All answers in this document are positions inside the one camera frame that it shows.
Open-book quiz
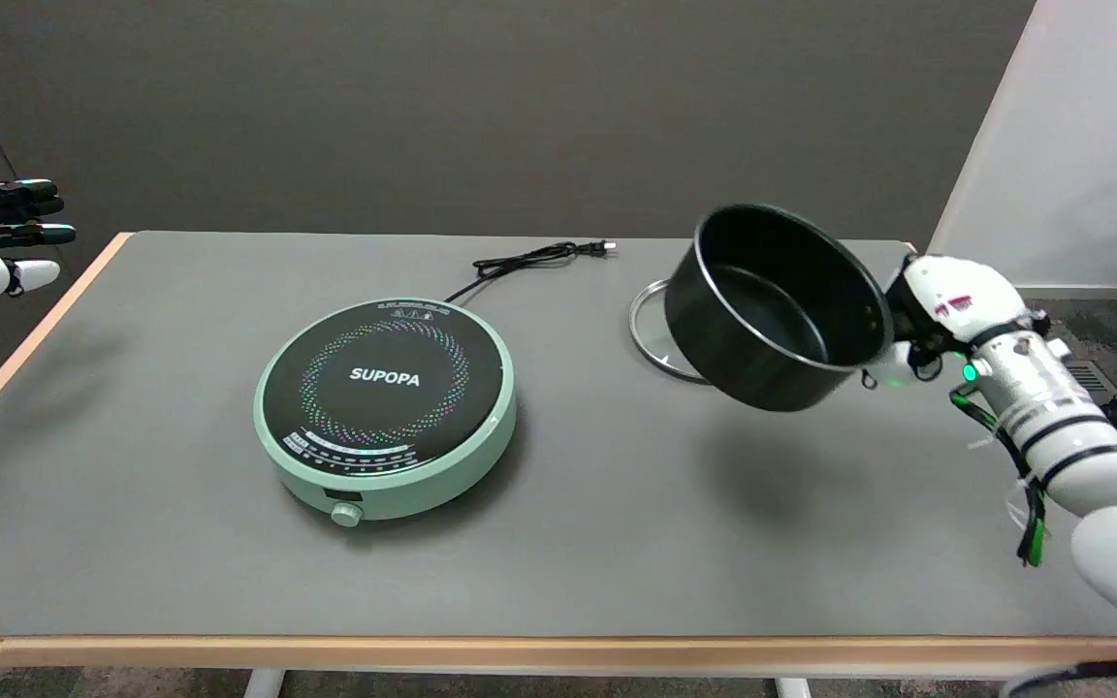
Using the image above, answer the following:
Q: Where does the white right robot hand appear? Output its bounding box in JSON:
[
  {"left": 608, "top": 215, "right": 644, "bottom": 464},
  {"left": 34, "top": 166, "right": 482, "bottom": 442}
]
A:
[{"left": 860, "top": 254, "right": 1033, "bottom": 391}]

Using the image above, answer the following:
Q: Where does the black soup pot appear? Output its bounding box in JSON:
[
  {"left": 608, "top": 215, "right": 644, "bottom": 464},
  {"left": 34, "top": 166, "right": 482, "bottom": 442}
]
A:
[{"left": 663, "top": 203, "right": 894, "bottom": 413}]

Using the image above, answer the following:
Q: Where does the glass pot lid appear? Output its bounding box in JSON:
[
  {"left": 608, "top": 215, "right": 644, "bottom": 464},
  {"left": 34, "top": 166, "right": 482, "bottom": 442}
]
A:
[{"left": 628, "top": 278, "right": 712, "bottom": 385}]

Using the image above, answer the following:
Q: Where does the green induction stove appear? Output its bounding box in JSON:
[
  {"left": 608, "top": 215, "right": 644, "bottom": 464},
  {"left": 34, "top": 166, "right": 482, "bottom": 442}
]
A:
[{"left": 253, "top": 298, "right": 519, "bottom": 529}]

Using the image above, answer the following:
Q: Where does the floor vent grille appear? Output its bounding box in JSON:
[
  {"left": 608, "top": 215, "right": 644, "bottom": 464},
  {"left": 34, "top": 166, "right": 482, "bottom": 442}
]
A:
[{"left": 1066, "top": 361, "right": 1117, "bottom": 398}]

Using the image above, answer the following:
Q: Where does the grey table mat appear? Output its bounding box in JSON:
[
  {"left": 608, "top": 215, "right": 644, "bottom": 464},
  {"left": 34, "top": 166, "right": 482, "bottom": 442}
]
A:
[{"left": 0, "top": 231, "right": 1117, "bottom": 639}]

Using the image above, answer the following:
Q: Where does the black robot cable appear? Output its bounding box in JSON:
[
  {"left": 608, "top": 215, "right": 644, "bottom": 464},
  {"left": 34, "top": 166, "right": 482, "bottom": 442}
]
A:
[{"left": 949, "top": 383, "right": 1050, "bottom": 568}]

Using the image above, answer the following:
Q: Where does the black stove power cord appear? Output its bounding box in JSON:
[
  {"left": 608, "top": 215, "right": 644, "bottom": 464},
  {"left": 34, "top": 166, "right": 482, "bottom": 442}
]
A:
[{"left": 443, "top": 240, "right": 617, "bottom": 305}]

